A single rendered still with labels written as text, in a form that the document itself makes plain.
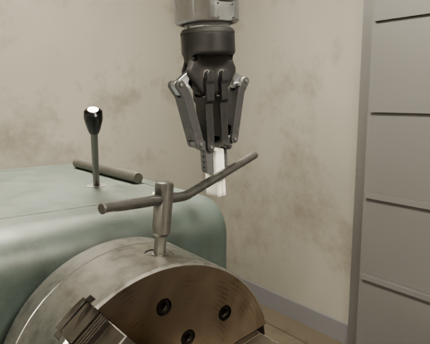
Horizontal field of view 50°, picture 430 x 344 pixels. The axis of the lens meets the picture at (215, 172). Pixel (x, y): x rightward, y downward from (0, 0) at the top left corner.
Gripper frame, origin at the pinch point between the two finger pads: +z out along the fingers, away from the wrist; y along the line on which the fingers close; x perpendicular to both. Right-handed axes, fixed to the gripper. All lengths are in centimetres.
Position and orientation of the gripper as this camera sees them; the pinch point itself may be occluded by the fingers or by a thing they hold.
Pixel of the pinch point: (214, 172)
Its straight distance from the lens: 67.1
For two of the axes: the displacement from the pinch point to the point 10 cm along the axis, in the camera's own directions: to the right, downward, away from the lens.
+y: 7.9, -1.6, 5.9
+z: 0.5, 9.8, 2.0
